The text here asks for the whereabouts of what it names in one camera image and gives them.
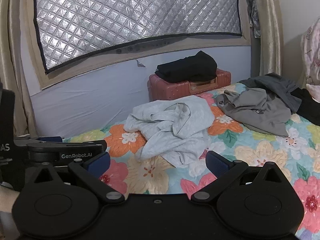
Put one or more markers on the dark grey garment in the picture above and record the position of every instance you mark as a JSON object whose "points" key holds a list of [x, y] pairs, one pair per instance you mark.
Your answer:
{"points": [[278, 85]]}

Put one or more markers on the light grey sweatshirt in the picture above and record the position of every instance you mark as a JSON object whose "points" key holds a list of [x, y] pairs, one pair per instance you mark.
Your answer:
{"points": [[176, 130]]}

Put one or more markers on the beige curtain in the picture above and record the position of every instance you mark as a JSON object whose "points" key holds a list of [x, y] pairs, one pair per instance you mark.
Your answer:
{"points": [[271, 36], [12, 74]]}

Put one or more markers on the beige curtain left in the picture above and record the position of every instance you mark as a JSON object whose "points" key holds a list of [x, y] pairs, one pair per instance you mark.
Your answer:
{"points": [[12, 74]]}

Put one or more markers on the silver quilted window cover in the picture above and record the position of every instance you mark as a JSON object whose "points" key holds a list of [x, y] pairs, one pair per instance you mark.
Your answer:
{"points": [[70, 30]]}

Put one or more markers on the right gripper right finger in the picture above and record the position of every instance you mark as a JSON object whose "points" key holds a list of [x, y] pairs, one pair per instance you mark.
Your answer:
{"points": [[226, 172]]}

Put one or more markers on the pink floral blanket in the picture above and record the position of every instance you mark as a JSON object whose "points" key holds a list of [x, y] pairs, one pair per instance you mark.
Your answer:
{"points": [[310, 58]]}

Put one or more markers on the black folded clothes on suitcase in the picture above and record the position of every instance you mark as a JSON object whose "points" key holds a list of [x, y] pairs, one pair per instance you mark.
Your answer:
{"points": [[198, 68]]}

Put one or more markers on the black garment on bed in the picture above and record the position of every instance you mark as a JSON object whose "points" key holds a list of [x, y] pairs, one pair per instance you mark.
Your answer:
{"points": [[309, 108]]}

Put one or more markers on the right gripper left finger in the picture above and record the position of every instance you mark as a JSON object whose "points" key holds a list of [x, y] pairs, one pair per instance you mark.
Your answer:
{"points": [[86, 174]]}

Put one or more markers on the pink red suitcase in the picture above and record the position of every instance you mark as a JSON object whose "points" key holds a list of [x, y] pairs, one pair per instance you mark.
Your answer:
{"points": [[160, 89]]}

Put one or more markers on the grey polo shirt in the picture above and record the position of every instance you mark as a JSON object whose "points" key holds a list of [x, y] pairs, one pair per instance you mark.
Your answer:
{"points": [[257, 109]]}

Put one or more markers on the floral bed quilt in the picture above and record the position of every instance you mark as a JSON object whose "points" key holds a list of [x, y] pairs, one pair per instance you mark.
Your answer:
{"points": [[297, 155]]}

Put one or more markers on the beige curtain right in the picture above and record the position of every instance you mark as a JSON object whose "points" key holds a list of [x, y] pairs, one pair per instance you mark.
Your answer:
{"points": [[271, 36]]}

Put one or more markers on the left hand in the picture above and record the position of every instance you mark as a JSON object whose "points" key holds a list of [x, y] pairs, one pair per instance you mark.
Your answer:
{"points": [[8, 198]]}

